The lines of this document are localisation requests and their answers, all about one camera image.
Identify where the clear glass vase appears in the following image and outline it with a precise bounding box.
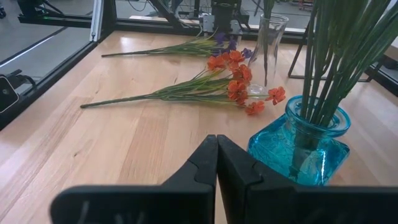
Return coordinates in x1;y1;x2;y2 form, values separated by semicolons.
248;13;290;96

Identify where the green stems bouquet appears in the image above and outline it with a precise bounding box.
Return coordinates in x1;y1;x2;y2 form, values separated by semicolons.
320;0;398;175

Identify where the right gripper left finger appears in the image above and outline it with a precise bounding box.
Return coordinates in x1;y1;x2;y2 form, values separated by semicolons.
50;134;218;224

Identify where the blue glass vase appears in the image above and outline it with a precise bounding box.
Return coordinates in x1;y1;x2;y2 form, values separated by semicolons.
247;95;352;187

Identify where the silver aluminium frame post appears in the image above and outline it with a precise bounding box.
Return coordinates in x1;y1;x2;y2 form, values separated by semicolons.
89;0;104;43

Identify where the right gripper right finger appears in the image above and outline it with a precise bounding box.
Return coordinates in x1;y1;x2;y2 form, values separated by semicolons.
216;134;398;224

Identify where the black table-level camera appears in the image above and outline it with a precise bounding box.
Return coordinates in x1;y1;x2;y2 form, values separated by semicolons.
0;74;20;114

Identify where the black metal rig frame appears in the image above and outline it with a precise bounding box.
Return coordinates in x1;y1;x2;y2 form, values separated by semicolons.
0;0;398;131

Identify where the purple artificial flower bunch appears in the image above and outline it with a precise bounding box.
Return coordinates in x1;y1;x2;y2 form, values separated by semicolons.
101;30;253;60

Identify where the black equipment base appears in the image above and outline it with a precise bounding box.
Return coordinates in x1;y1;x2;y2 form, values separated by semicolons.
17;0;94;30

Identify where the orange artificial flower bunch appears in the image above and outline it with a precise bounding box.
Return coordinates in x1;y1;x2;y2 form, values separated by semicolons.
80;49;287;116

